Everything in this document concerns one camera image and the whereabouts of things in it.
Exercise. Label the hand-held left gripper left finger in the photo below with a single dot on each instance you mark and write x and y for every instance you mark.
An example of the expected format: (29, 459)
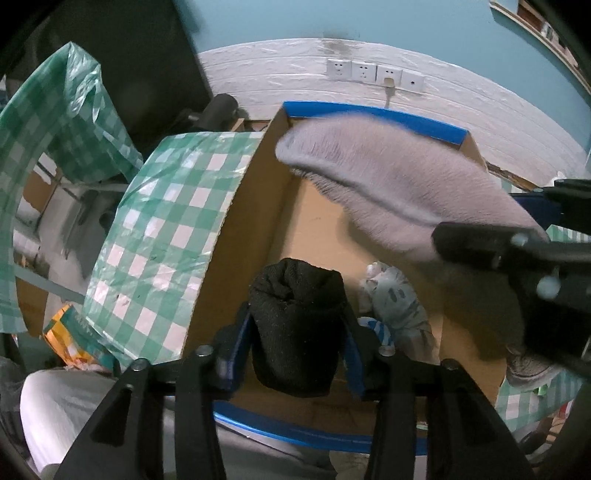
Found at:
(240, 337)

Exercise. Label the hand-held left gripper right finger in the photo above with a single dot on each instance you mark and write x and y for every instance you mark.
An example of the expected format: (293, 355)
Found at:
(353, 364)

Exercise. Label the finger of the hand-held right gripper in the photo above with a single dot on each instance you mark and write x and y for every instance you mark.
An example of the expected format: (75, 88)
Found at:
(531, 203)
(471, 244)

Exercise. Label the white blue striped sock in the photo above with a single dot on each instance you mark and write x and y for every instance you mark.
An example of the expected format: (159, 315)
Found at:
(378, 330)

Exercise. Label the black sock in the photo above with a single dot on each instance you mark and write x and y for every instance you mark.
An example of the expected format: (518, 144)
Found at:
(295, 323)

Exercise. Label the pale patterned sock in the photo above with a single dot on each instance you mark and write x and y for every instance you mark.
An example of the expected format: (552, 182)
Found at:
(397, 295)

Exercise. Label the large grey sock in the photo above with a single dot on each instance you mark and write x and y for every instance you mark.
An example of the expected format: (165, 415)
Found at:
(392, 175)

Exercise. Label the blue-edged cardboard box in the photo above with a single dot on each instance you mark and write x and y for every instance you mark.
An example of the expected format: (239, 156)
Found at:
(286, 221)

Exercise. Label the green checkered tablecloth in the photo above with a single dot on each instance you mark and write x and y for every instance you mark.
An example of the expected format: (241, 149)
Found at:
(175, 230)

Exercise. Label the orange packet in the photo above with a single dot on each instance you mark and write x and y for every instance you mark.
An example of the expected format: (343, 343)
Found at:
(69, 332)

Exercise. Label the white cloth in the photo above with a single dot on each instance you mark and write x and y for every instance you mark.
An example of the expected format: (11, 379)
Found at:
(60, 406)

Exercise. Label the black round knob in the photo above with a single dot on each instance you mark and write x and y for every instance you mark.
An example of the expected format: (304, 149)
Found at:
(217, 110)

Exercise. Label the green checkered plastic sheet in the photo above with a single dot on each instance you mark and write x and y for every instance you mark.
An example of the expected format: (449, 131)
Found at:
(60, 106)

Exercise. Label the black hanging cloth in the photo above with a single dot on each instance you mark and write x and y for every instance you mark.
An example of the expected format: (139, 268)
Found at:
(152, 55)

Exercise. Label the white wall socket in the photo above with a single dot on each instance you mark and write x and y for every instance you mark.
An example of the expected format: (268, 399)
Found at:
(364, 71)
(339, 69)
(412, 82)
(388, 71)

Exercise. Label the wooden wall shelf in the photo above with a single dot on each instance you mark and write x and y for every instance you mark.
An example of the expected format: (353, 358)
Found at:
(531, 25)

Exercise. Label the grey metal frame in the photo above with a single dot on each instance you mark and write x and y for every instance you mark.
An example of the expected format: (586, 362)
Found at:
(87, 188)

